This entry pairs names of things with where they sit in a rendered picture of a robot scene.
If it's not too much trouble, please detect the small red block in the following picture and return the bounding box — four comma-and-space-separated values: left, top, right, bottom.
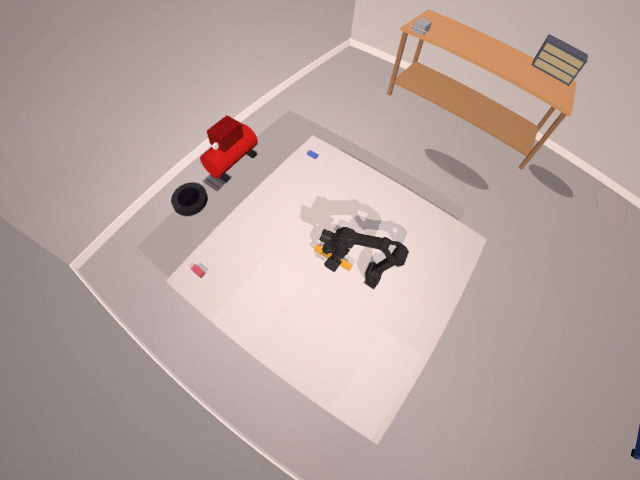
191, 264, 205, 278

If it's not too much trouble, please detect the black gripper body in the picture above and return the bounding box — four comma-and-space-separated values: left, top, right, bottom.
324, 245, 349, 272

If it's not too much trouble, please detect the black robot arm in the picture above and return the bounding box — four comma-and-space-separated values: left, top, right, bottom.
319, 227, 409, 289

